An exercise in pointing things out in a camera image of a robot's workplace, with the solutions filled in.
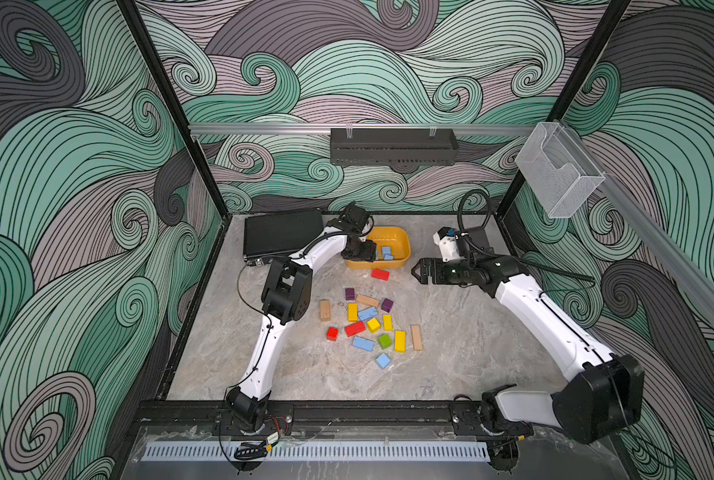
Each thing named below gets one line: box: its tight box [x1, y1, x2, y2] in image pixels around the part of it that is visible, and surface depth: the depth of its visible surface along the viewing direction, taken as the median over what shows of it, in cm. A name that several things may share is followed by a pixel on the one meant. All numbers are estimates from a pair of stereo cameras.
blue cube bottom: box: [376, 353, 391, 369], surface depth 83 cm
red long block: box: [344, 321, 366, 337], surface depth 90 cm
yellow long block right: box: [394, 330, 407, 353], surface depth 87 cm
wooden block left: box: [320, 300, 331, 321], surface depth 92 cm
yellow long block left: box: [347, 303, 359, 323], surface depth 94 cm
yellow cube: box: [367, 317, 381, 334], surface depth 89 cm
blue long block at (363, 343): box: [352, 336, 375, 352], surface depth 87 cm
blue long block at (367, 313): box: [358, 306, 378, 321], surface depth 94 cm
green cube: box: [379, 334, 393, 349], surface depth 87 cm
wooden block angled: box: [356, 294, 380, 309], surface depth 97 cm
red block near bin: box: [371, 268, 390, 281], surface depth 103 cm
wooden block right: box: [411, 324, 423, 352], surface depth 89 cm
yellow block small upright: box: [383, 314, 393, 331], surface depth 91 cm
